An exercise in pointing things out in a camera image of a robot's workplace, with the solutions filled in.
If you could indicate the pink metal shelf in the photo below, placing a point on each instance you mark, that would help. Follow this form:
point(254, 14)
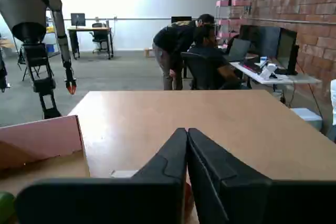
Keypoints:
point(223, 3)

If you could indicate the grey humanoid robot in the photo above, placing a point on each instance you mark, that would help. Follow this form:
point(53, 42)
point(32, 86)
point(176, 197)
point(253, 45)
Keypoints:
point(23, 6)

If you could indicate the standing person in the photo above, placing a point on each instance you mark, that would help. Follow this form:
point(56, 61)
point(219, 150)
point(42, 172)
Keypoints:
point(173, 37)

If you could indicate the white sheet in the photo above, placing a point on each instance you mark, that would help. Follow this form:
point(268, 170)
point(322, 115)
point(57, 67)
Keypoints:
point(333, 103)

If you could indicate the black keyboard with red lights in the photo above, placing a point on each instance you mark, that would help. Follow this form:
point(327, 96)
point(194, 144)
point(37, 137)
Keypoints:
point(252, 67)

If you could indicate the black laptop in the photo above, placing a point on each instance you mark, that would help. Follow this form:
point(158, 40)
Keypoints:
point(239, 49)

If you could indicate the pink cardboard box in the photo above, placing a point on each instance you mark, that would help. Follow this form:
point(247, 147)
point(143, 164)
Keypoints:
point(39, 140)

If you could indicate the seated person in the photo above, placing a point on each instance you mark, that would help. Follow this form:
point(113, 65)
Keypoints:
point(210, 53)

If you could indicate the white box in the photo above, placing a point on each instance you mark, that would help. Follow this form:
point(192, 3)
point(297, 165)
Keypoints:
point(305, 115)

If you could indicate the black computer monitor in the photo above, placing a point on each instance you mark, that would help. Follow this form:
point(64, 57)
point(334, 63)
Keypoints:
point(77, 19)
point(262, 40)
point(287, 51)

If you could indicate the white plastic item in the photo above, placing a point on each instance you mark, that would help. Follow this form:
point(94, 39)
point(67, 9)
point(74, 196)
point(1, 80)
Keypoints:
point(267, 72)

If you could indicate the round green toy fruit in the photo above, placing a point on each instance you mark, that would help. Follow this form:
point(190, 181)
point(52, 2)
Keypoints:
point(6, 205)

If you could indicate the black office chair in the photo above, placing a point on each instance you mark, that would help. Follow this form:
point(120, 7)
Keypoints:
point(199, 69)
point(99, 36)

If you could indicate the wooden desk with black legs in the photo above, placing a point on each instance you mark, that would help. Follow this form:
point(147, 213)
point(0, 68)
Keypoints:
point(89, 28)

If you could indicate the white folding table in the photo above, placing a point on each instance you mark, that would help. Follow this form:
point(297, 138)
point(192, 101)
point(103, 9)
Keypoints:
point(288, 78)

